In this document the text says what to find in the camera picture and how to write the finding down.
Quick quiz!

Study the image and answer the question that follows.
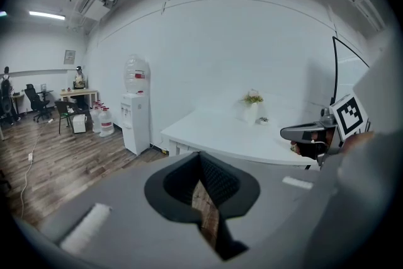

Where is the clear water bottle red label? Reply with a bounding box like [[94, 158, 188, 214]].
[[123, 54, 152, 95]]

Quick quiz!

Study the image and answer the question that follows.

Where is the white vase with flowers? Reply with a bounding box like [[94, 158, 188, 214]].
[[240, 88, 266, 127]]

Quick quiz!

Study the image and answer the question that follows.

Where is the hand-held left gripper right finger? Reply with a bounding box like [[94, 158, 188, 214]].
[[200, 151, 335, 269]]

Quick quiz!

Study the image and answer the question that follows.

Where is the clear water jug red cap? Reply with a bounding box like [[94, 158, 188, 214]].
[[90, 103, 103, 134], [98, 106, 115, 137]]

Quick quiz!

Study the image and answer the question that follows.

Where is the white water dispenser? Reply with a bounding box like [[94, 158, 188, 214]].
[[120, 92, 152, 156]]

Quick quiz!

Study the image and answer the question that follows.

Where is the white floor cable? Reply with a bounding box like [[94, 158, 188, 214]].
[[20, 118, 54, 219]]

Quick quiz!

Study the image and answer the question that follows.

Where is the light wooden table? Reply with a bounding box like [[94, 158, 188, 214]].
[[59, 88, 99, 115]]

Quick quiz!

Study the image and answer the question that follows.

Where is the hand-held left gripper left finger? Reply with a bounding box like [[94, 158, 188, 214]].
[[39, 151, 229, 269]]

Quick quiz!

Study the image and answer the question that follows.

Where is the black cable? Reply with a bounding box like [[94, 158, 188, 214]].
[[329, 35, 370, 106]]

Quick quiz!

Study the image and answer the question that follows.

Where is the dark wicker chair green seat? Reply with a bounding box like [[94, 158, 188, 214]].
[[54, 100, 79, 135]]

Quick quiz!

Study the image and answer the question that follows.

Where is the framed wall poster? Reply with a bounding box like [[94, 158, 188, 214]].
[[64, 49, 77, 66]]

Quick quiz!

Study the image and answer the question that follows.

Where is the small white box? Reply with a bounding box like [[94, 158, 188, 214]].
[[71, 113, 88, 134]]

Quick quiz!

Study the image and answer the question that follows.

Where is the long ceiling light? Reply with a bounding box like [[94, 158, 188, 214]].
[[28, 10, 66, 21]]

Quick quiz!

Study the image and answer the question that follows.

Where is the person's right forearm grey sleeve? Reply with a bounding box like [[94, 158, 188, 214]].
[[302, 36, 403, 269]]

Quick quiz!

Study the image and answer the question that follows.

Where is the black office chair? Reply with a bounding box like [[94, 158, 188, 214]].
[[24, 83, 53, 123]]

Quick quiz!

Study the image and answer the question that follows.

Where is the ceiling air conditioner unit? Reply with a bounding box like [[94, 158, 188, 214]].
[[79, 0, 111, 22]]

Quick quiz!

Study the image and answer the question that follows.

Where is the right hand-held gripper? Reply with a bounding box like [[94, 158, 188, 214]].
[[280, 93, 373, 168]]

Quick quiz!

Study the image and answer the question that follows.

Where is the white table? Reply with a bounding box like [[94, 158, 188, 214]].
[[160, 87, 322, 173]]

